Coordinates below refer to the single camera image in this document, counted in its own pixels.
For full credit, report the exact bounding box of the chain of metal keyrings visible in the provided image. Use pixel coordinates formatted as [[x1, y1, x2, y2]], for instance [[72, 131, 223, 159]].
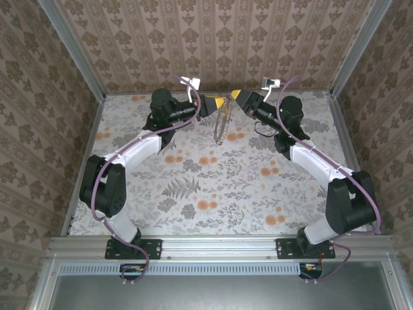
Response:
[[212, 95, 237, 146]]

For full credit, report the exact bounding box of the floral patterned table cover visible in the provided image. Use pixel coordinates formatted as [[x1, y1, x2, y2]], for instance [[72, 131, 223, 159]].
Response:
[[69, 92, 377, 236]]

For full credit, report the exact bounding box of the black connector box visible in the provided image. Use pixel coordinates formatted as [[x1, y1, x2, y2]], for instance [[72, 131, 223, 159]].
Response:
[[119, 263, 146, 281], [299, 262, 324, 279]]

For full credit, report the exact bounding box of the grey metal panel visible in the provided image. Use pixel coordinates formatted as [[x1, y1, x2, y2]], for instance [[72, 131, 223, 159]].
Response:
[[48, 262, 399, 310]]

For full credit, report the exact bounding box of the white left camera bracket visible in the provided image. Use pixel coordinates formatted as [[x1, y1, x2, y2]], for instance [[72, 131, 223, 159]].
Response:
[[185, 87, 199, 107]]

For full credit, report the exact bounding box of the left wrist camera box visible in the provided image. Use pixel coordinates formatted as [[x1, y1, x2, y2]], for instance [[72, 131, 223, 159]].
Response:
[[180, 76, 201, 92]]

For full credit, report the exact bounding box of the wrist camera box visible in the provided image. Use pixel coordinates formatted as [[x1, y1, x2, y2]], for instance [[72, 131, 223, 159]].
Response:
[[180, 76, 201, 92], [261, 76, 283, 92]]

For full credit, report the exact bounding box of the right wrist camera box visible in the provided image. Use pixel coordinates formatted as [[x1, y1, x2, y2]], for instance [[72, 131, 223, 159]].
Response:
[[261, 76, 283, 92]]

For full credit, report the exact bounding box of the thin black cable loop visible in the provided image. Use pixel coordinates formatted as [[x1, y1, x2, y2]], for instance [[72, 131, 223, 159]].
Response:
[[254, 121, 277, 138]]

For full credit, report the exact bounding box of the aluminium table side rail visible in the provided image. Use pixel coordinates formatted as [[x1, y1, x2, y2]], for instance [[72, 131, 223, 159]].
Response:
[[61, 96, 106, 236], [327, 92, 382, 235]]

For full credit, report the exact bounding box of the aluminium frame post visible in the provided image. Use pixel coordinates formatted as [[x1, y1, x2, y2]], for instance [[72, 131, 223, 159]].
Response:
[[328, 0, 394, 98], [37, 0, 106, 101]]

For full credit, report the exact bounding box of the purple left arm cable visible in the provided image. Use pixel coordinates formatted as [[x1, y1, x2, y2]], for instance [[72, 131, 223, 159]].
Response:
[[92, 74, 203, 287]]

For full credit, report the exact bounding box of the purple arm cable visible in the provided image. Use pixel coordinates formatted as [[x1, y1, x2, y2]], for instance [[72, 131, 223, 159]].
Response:
[[277, 76, 382, 285], [92, 74, 203, 287]]

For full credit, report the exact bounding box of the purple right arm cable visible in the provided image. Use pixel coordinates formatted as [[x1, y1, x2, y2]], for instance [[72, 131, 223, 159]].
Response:
[[277, 76, 382, 285]]

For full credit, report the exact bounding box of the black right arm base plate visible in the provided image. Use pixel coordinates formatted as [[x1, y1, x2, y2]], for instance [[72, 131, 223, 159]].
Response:
[[276, 238, 336, 260]]

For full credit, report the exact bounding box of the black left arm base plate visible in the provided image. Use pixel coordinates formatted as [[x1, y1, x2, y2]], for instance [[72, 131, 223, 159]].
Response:
[[105, 238, 162, 260]]

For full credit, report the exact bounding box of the aluminium mounting rail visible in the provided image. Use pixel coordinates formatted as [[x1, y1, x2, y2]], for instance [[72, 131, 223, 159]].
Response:
[[46, 234, 396, 263]]

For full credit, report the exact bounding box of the slotted grey cable duct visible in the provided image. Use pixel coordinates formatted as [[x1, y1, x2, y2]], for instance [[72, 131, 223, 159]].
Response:
[[59, 262, 323, 276]]

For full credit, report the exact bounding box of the aluminium frame bar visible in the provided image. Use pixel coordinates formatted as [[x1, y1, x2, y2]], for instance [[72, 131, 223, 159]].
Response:
[[27, 256, 61, 310], [382, 260, 410, 310]]

